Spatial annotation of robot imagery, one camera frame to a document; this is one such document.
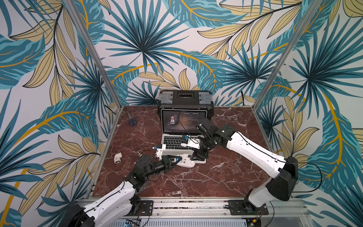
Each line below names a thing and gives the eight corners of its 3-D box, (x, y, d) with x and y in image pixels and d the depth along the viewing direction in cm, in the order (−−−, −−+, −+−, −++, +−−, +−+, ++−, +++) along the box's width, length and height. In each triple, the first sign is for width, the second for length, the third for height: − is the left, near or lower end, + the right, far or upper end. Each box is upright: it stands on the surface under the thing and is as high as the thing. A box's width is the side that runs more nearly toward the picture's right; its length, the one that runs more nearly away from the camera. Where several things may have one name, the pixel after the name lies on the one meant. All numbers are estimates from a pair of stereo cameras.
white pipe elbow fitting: (114, 163, 90) (112, 161, 88) (117, 154, 94) (115, 152, 92) (120, 163, 90) (118, 161, 88) (122, 154, 94) (121, 152, 92)
